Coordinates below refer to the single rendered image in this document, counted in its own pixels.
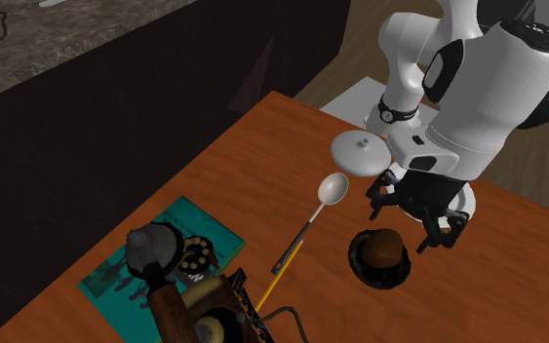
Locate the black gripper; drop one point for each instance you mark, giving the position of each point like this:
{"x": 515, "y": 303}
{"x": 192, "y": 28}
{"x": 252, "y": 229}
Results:
{"x": 428, "y": 194}

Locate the yellow pencil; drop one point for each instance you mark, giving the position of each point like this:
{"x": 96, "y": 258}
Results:
{"x": 278, "y": 278}

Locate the orange wooden table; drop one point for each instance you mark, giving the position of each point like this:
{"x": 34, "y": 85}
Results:
{"x": 255, "y": 166}

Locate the white lid with knob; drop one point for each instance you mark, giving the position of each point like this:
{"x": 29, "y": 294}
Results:
{"x": 357, "y": 156}

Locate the black round dish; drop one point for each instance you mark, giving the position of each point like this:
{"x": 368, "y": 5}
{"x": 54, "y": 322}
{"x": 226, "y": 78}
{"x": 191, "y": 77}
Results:
{"x": 374, "y": 278}

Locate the dark counter with stone top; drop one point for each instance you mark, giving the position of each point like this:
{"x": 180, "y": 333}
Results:
{"x": 112, "y": 118}

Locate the teal book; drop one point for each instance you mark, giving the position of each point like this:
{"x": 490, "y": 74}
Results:
{"x": 122, "y": 294}

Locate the antique wooden telephone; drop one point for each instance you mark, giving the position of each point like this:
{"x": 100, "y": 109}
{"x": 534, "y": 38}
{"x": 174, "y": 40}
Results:
{"x": 174, "y": 304}

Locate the pale grey robot stand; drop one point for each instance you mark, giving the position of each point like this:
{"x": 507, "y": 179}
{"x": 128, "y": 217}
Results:
{"x": 350, "y": 102}

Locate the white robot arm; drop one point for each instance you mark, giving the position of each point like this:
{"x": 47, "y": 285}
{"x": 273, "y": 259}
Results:
{"x": 492, "y": 95}

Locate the brown muffin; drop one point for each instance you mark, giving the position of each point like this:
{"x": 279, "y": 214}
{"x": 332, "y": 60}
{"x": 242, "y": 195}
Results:
{"x": 382, "y": 248}

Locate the white plate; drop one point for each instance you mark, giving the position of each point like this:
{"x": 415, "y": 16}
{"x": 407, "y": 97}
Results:
{"x": 466, "y": 202}

